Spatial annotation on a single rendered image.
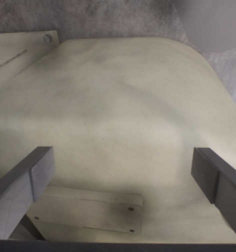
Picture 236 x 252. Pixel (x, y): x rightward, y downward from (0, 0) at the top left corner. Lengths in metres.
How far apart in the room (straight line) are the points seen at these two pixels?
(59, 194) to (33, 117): 0.20
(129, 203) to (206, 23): 0.71
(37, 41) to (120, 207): 0.75
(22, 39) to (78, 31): 0.25
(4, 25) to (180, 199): 0.98
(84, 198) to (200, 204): 0.26
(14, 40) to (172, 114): 0.81
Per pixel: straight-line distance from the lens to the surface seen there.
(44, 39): 0.89
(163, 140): 0.32
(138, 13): 0.84
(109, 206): 0.46
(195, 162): 0.17
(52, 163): 0.17
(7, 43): 1.02
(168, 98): 0.39
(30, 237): 0.88
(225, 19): 0.89
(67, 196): 0.47
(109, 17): 0.86
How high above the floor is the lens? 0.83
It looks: 50 degrees down
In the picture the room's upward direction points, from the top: 167 degrees counter-clockwise
